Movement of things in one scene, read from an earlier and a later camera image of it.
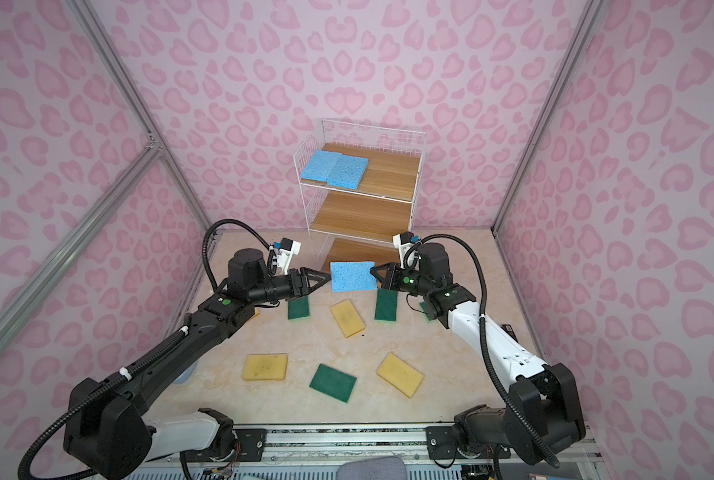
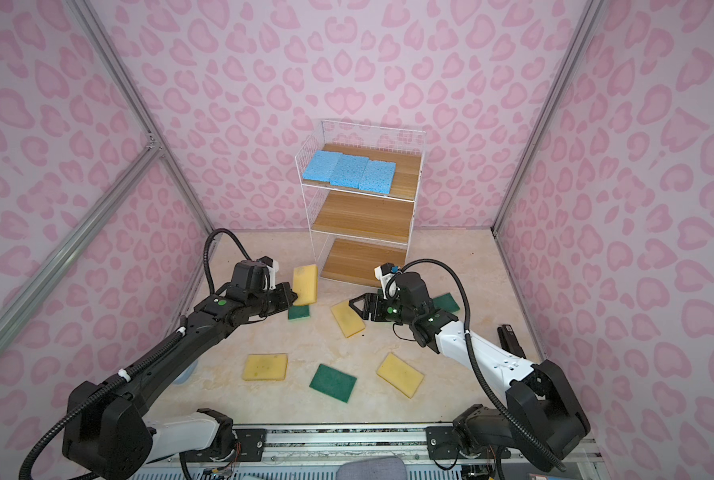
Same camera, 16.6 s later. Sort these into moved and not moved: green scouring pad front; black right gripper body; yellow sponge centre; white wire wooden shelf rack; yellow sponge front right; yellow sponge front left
Moved: black right gripper body
Not moved: yellow sponge centre; yellow sponge front left; green scouring pad front; yellow sponge front right; white wire wooden shelf rack
